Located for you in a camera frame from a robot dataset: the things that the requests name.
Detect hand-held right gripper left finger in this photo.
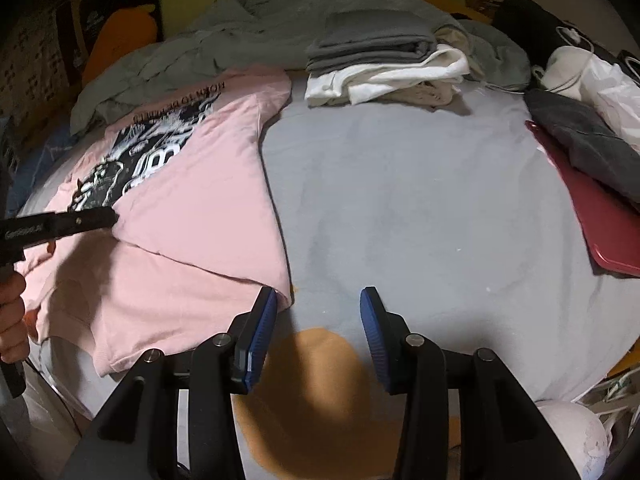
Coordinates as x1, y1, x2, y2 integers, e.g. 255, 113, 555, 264
75, 286, 278, 480

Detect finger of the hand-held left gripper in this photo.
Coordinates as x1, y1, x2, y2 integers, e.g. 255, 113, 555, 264
50, 208, 119, 253

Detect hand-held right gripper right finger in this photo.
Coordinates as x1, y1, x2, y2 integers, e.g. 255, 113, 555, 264
360, 286, 578, 480

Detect pink printed T-shirt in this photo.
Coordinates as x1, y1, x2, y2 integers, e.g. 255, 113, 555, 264
20, 62, 293, 378

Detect folded grey clothes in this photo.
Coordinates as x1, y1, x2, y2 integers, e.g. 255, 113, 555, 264
305, 10, 438, 73

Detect person's left hand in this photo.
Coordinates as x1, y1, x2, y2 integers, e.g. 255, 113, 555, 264
0, 275, 28, 362

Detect blue patterned pillow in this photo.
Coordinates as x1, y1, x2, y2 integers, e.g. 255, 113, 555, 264
0, 115, 68, 211

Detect checkered mosaic curtain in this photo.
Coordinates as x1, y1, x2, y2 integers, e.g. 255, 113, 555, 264
0, 10, 71, 126

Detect orange carrot plush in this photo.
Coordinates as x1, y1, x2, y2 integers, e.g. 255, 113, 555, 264
82, 4, 158, 86

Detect white round object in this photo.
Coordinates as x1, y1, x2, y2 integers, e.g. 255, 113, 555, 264
535, 400, 611, 480

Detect beige cloth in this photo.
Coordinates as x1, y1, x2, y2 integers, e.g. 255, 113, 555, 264
400, 77, 463, 111

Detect red laptop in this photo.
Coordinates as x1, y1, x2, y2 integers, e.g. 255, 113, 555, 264
525, 120, 640, 278

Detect folded white garment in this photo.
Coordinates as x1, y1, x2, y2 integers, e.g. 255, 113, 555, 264
305, 45, 471, 108

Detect grey duvet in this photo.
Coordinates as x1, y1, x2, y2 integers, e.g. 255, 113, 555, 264
70, 0, 531, 136

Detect dark grey cloth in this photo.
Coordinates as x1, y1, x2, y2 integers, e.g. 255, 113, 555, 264
525, 89, 640, 206

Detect white cloth bundle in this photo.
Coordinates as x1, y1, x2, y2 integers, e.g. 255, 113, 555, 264
542, 46, 596, 101

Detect yellow cloth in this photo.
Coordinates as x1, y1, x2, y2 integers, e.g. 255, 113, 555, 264
420, 0, 493, 23

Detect black garment pile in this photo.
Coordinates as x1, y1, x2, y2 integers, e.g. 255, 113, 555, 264
492, 0, 601, 93

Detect white bag with cable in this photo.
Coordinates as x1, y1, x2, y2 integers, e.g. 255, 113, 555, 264
532, 25, 640, 91

